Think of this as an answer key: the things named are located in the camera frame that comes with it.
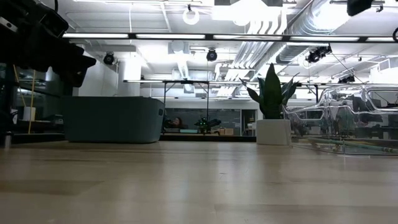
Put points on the clear plastic tray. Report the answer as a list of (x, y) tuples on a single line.
[(342, 99)]

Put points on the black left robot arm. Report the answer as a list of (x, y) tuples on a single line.
[(28, 34)]

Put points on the long ceiling light strip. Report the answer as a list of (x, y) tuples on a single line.
[(93, 35)]

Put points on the thin yellow pole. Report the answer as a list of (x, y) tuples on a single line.
[(32, 93), (17, 81)]

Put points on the teal plastic bin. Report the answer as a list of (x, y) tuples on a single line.
[(112, 119)]

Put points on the white cylinder container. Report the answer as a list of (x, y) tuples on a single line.
[(29, 113)]

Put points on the person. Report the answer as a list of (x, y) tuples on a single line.
[(177, 122)]

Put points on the small black device green lights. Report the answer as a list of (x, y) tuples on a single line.
[(203, 124)]

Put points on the cardboard box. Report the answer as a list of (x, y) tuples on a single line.
[(226, 131)]

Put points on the green snake plant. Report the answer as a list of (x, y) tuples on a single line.
[(272, 93)]

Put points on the black ceiling spotlight cluster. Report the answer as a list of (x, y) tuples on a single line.
[(317, 53), (346, 79)]

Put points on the silver metal post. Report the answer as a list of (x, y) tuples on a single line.
[(7, 140)]

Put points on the black metal table frame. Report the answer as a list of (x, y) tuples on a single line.
[(186, 137)]

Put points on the silver ventilation duct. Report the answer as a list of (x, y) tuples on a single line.
[(289, 53)]

